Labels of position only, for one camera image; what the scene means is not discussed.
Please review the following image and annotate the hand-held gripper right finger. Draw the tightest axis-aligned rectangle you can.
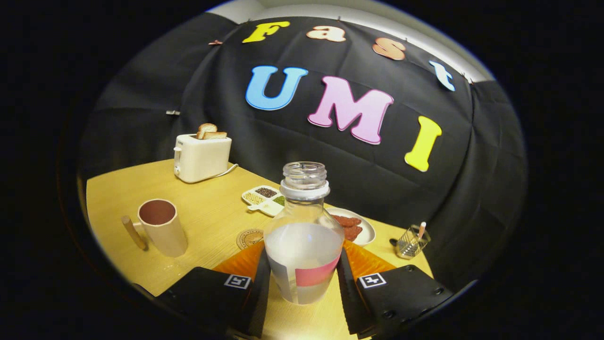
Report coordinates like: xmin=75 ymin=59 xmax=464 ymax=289
xmin=336 ymin=240 xmax=454 ymax=340

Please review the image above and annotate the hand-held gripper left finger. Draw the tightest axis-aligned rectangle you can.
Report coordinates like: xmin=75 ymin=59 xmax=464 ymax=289
xmin=156 ymin=241 xmax=272 ymax=338

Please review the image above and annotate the clear juice bottle red label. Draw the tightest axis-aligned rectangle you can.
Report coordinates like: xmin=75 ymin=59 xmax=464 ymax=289
xmin=263 ymin=161 xmax=345 ymax=306

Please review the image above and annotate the round wooden coaster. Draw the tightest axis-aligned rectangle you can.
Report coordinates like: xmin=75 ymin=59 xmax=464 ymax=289
xmin=236 ymin=229 xmax=265 ymax=250

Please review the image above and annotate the cream cup wooden handle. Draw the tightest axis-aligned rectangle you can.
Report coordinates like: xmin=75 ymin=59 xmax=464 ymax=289
xmin=121 ymin=199 xmax=189 ymax=258

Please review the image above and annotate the white round plate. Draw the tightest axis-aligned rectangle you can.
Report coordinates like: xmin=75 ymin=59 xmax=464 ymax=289
xmin=326 ymin=207 xmax=377 ymax=247

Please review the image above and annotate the wooden table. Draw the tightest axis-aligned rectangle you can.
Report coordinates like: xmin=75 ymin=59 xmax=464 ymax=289
xmin=85 ymin=159 xmax=434 ymax=340

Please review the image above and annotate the white divided grain dish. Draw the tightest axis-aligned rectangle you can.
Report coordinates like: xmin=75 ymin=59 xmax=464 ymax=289
xmin=242 ymin=185 xmax=286 ymax=217

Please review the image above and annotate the black backdrop cloth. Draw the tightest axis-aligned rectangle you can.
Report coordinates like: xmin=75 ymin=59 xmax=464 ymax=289
xmin=78 ymin=12 xmax=528 ymax=291

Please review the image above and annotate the cream toaster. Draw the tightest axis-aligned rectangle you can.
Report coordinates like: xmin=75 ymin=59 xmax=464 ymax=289
xmin=173 ymin=134 xmax=233 ymax=184

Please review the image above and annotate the metal wire holder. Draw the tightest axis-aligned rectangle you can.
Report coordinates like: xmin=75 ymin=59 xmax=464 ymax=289
xmin=395 ymin=224 xmax=431 ymax=260

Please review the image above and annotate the white toaster cable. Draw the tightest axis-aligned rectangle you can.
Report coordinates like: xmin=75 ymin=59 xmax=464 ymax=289
xmin=208 ymin=163 xmax=239 ymax=180

